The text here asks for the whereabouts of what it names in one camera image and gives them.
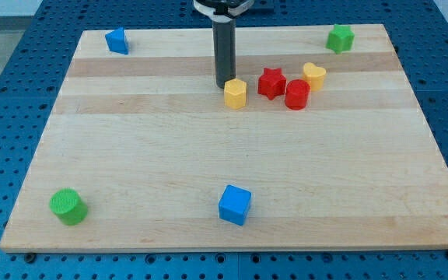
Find yellow hexagon block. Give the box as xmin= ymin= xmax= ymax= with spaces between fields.
xmin=224 ymin=79 xmax=247 ymax=110

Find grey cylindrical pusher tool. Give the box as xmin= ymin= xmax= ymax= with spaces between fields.
xmin=212 ymin=19 xmax=236 ymax=89

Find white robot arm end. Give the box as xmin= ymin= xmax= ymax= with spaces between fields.
xmin=193 ymin=0 xmax=254 ymax=23

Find red star block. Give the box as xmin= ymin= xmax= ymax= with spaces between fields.
xmin=257 ymin=68 xmax=286 ymax=100

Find green star block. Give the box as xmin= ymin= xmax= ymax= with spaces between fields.
xmin=326 ymin=24 xmax=355 ymax=54

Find blue cube block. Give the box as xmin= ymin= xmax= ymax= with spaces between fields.
xmin=218 ymin=185 xmax=252 ymax=226

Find red cylinder block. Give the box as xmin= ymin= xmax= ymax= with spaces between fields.
xmin=285 ymin=79 xmax=310 ymax=110

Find wooden board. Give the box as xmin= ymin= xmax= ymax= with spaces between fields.
xmin=0 ymin=24 xmax=448 ymax=253

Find yellow heart block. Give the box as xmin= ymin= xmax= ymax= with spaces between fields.
xmin=302 ymin=62 xmax=327 ymax=91

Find blue triangle block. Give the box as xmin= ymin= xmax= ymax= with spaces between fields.
xmin=105 ymin=27 xmax=129 ymax=55

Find green cylinder block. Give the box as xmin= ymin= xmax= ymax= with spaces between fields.
xmin=49 ymin=188 xmax=89 ymax=226

